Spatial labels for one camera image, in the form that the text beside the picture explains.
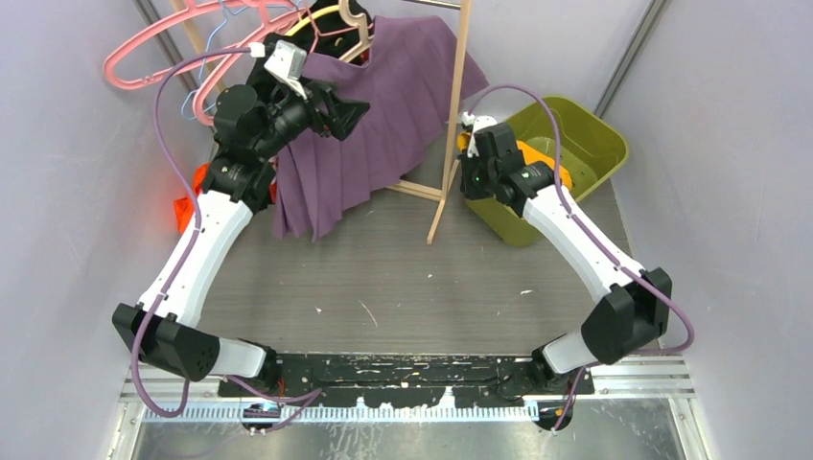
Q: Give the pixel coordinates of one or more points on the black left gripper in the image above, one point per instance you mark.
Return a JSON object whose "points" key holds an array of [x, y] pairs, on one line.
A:
{"points": [[340, 115]]}

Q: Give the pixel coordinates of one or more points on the thin pink wire hanger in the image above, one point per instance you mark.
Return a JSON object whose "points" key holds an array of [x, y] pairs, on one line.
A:
{"points": [[333, 35]]}

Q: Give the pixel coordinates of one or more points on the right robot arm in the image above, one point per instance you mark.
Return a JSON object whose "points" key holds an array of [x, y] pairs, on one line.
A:
{"points": [[630, 301]]}

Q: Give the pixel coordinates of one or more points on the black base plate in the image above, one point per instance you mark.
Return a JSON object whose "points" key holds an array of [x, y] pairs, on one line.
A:
{"points": [[407, 381]]}

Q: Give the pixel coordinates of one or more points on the pink plastic hanger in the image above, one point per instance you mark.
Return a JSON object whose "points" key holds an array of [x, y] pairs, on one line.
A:
{"points": [[222, 82]]}

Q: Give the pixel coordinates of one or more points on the green plastic basket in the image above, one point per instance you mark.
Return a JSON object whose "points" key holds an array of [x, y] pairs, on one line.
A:
{"points": [[591, 152]]}

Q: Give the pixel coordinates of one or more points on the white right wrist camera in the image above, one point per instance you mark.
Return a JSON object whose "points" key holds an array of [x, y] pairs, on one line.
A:
{"points": [[472, 124]]}

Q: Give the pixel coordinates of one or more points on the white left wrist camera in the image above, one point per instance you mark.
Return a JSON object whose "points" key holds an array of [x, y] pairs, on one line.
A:
{"points": [[285, 64]]}

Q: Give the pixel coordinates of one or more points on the cream yellow hanger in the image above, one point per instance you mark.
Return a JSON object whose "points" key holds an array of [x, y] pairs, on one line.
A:
{"points": [[309, 21]]}

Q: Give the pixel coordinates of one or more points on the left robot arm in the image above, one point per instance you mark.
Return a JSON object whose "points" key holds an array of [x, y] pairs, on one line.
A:
{"points": [[251, 128]]}

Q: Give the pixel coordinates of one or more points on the metal rack rod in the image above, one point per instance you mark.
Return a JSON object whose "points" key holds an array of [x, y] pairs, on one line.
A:
{"points": [[443, 4]]}

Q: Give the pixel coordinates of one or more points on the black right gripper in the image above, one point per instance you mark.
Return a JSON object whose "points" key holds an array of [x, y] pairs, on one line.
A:
{"points": [[469, 191]]}

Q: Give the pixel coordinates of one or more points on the orange cloth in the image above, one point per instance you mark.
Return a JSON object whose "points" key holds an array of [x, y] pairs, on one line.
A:
{"points": [[183, 207]]}

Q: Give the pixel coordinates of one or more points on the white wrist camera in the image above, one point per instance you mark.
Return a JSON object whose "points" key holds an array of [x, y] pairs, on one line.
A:
{"points": [[285, 64], [472, 124]]}

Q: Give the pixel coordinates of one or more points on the black skirt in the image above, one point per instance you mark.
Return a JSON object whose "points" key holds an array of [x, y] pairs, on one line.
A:
{"points": [[259, 77]]}

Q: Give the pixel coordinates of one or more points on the pink empty hanger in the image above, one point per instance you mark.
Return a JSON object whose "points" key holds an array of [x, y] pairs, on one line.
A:
{"points": [[156, 30]]}

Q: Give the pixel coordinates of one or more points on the wooden clothes rack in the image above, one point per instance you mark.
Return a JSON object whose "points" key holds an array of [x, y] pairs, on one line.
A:
{"points": [[450, 164]]}

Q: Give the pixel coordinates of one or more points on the purple skirt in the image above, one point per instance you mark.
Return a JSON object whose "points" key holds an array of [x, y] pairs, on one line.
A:
{"points": [[407, 82]]}

